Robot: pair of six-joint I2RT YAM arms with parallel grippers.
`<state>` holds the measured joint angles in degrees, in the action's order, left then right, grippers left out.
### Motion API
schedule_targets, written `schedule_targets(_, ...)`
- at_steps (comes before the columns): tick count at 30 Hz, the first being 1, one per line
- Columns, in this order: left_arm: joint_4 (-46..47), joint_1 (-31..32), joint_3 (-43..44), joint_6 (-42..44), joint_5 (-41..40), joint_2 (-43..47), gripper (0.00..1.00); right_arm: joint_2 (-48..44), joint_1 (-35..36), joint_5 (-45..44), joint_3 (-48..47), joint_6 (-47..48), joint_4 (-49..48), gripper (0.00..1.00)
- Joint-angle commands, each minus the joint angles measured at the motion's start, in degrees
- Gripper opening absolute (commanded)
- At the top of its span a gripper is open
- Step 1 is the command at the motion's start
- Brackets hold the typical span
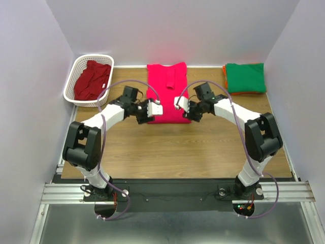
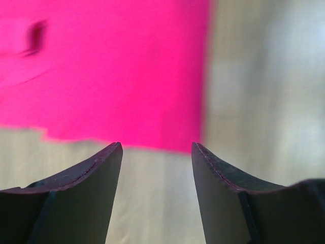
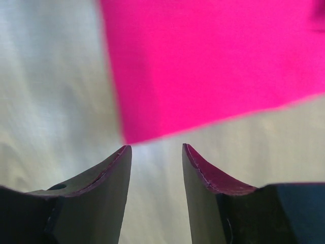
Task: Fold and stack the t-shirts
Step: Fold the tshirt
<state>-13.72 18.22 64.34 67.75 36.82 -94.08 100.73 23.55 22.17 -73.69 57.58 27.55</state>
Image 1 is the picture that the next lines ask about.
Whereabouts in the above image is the bright pink t shirt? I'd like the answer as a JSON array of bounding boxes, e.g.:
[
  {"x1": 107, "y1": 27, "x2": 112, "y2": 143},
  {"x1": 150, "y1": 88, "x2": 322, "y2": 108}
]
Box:
[{"x1": 147, "y1": 62, "x2": 191, "y2": 124}]

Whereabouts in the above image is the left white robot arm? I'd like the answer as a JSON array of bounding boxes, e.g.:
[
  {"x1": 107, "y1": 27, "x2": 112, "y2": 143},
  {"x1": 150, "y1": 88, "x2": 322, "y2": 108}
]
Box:
[{"x1": 62, "y1": 86, "x2": 163, "y2": 201}]

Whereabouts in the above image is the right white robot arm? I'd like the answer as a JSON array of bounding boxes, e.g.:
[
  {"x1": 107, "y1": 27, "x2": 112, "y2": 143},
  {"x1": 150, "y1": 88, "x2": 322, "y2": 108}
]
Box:
[{"x1": 174, "y1": 81, "x2": 283, "y2": 198}]

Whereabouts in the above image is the folded orange t shirt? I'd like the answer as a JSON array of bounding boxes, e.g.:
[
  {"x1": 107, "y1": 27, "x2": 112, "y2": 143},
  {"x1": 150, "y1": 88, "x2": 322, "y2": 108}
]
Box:
[{"x1": 222, "y1": 65, "x2": 266, "y2": 97}]

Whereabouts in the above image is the folded green t shirt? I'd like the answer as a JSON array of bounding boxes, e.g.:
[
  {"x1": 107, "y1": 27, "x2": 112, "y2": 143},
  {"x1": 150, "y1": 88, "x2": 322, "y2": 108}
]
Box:
[{"x1": 225, "y1": 62, "x2": 267, "y2": 95}]

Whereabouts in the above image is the dark red t shirt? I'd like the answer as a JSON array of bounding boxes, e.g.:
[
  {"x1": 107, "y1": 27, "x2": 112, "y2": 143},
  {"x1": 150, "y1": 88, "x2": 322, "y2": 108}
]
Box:
[{"x1": 74, "y1": 60, "x2": 111, "y2": 101}]

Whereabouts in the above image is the white perforated plastic basket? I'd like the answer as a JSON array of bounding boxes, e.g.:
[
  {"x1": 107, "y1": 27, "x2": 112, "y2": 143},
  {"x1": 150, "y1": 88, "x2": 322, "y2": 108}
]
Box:
[{"x1": 63, "y1": 54, "x2": 114, "y2": 107}]

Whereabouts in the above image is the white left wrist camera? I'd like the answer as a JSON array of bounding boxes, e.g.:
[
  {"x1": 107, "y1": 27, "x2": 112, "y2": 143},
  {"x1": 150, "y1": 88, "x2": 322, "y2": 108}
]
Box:
[{"x1": 147, "y1": 99, "x2": 163, "y2": 117}]

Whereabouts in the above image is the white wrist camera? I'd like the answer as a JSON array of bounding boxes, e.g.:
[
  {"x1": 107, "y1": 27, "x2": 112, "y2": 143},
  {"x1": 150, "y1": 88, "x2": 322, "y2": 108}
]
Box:
[
  {"x1": 147, "y1": 99, "x2": 163, "y2": 117},
  {"x1": 174, "y1": 96, "x2": 189, "y2": 113}
]

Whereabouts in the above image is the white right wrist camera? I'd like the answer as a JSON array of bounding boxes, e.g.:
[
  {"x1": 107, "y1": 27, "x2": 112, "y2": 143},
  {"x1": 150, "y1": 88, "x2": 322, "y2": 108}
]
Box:
[{"x1": 174, "y1": 96, "x2": 189, "y2": 113}]

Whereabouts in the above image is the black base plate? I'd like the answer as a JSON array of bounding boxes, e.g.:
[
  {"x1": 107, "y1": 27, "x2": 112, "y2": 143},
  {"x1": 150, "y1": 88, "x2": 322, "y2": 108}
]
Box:
[{"x1": 80, "y1": 178, "x2": 264, "y2": 217}]

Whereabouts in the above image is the aluminium frame rail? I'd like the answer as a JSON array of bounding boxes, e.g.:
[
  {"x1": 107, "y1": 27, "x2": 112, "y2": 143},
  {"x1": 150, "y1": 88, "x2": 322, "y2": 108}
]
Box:
[{"x1": 30, "y1": 104, "x2": 87, "y2": 244}]

